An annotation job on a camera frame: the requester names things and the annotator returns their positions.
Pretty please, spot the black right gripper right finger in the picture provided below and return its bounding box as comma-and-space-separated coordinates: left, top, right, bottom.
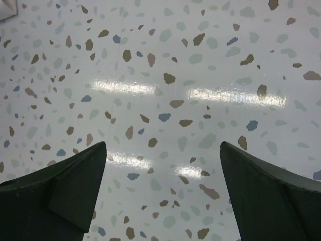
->
220, 142, 320, 240

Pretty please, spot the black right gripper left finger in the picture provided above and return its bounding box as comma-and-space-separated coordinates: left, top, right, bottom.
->
1, 142, 107, 240

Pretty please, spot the white t shirt red print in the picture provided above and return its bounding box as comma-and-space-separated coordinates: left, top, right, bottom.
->
0, 0, 18, 21

